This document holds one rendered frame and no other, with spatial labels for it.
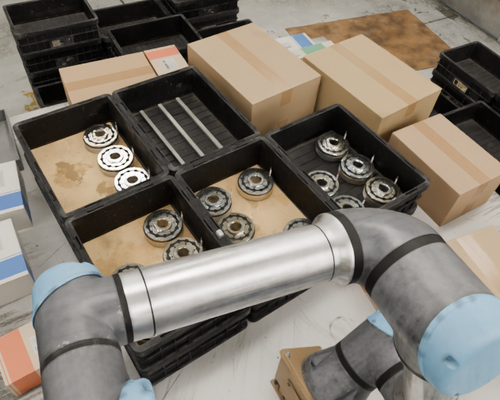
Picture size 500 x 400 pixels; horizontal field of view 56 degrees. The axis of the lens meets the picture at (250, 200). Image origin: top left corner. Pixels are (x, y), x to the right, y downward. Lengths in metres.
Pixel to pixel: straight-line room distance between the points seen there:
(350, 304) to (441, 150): 0.59
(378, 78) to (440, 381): 1.33
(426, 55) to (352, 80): 2.08
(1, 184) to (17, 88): 1.76
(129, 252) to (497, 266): 0.95
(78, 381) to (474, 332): 0.38
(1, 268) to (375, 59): 1.39
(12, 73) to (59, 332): 2.99
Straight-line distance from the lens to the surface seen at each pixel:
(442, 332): 0.55
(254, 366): 1.24
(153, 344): 1.02
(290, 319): 1.31
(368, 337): 0.99
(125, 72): 1.75
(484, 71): 3.04
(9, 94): 3.23
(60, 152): 1.53
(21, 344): 1.26
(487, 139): 2.57
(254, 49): 1.80
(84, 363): 0.47
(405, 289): 0.56
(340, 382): 1.02
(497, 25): 4.24
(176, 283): 0.51
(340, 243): 0.57
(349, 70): 1.77
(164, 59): 1.82
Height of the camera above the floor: 1.87
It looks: 50 degrees down
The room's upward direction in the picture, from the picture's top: 6 degrees clockwise
